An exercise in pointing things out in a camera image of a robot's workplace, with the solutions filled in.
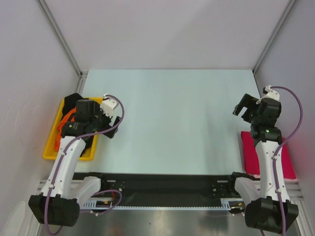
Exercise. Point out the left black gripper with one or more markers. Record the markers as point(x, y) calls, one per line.
point(107, 119)

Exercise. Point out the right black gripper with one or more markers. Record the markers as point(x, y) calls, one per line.
point(248, 102)

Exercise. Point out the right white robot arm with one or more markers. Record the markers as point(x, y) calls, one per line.
point(268, 208)

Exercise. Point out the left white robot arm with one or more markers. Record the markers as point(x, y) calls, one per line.
point(57, 204)

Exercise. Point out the black t shirt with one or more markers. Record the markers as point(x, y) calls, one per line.
point(70, 103)

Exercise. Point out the orange t shirt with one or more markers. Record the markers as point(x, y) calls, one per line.
point(68, 117)

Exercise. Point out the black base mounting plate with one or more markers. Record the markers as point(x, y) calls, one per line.
point(148, 190)

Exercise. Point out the yellow plastic tray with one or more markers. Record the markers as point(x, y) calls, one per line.
point(49, 150)

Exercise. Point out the folded pink t shirt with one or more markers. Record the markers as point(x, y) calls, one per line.
point(285, 179)

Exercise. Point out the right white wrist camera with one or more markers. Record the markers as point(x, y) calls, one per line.
point(268, 92)

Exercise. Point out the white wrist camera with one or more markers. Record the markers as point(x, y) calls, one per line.
point(108, 105)
point(268, 92)

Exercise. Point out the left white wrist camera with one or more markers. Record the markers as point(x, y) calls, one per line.
point(108, 105)

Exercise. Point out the left grey cable duct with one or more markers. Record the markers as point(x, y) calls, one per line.
point(102, 204)

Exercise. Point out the grey cable duct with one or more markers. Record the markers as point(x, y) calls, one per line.
point(233, 203)
point(102, 204)

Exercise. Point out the right grey cable duct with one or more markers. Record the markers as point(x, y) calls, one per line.
point(233, 203)

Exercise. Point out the right corner aluminium post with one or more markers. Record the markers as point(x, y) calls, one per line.
point(274, 34)

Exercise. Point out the corner aluminium post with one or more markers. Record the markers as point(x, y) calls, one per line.
point(274, 34)
point(47, 13)

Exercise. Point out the left corner aluminium post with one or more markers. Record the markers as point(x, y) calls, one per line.
point(47, 13)

